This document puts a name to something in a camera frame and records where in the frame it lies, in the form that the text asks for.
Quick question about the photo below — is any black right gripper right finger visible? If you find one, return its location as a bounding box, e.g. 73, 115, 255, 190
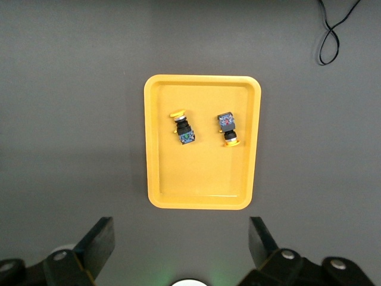
248, 216, 311, 286

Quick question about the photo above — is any yellow plastic tray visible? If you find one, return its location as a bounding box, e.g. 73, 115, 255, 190
143, 74, 263, 211

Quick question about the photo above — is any yellow push button switch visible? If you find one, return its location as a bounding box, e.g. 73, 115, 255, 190
168, 109, 196, 146
216, 111, 241, 148

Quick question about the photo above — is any dark grey table mat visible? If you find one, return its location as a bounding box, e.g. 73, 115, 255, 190
0, 0, 381, 286

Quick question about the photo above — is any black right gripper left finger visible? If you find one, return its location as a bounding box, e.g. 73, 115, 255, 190
41, 216, 116, 286

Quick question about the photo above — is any thin black loose cable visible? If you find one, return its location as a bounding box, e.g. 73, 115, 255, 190
316, 0, 363, 67

